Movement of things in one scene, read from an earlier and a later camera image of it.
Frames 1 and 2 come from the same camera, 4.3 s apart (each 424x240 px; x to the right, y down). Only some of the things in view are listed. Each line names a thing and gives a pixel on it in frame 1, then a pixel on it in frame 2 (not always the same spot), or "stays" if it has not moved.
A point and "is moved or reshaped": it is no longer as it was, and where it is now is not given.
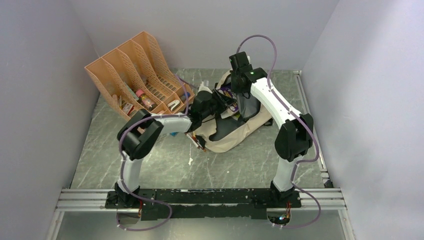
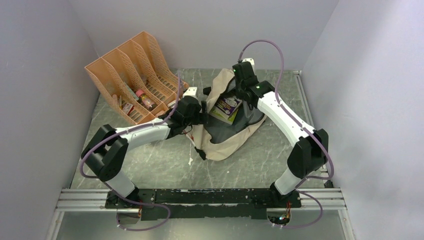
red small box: [128, 108] stays
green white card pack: [132, 92] stays
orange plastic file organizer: [136, 77] stays
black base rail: [217, 204] stays
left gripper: [223, 101] → [201, 117]
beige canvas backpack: [216, 135] is moved or reshaped
